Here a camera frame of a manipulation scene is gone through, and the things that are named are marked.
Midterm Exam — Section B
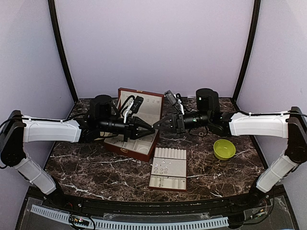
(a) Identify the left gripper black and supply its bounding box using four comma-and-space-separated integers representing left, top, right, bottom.
98, 115, 156, 142

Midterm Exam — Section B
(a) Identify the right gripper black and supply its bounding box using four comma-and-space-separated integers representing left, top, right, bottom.
153, 111, 211, 135

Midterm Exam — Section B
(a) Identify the brown leather jewelry box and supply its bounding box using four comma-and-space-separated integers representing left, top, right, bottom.
104, 88, 164, 162

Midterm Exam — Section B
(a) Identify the beige jewelry tray insert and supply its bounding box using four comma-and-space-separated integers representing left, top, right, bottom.
149, 148, 187, 191

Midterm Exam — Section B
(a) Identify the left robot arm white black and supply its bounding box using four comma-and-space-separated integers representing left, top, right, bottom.
0, 95, 155, 209

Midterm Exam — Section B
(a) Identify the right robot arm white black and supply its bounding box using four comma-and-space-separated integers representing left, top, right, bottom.
153, 88, 307, 208

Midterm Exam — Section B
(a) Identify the green plastic bowl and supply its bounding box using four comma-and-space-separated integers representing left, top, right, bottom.
213, 139, 236, 161

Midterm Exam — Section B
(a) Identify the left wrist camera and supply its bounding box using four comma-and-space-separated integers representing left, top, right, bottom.
130, 96, 143, 114

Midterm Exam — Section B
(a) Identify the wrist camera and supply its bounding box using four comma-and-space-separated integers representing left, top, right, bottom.
164, 90, 178, 106
130, 96, 143, 114

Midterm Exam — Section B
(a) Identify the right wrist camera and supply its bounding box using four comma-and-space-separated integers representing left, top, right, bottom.
164, 90, 178, 106

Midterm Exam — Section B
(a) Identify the black front rail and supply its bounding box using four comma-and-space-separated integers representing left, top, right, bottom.
32, 188, 275, 216

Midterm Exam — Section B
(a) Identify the grey cable duct strip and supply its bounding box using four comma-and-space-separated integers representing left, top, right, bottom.
30, 205, 229, 230

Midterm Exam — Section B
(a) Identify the left black frame post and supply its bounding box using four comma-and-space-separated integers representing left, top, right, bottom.
47, 0, 79, 102

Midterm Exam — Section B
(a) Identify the black frame post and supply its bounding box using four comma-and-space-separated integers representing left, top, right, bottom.
47, 0, 79, 102
232, 0, 261, 104

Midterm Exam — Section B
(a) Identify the right black frame post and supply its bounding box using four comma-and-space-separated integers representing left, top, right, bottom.
232, 0, 261, 104

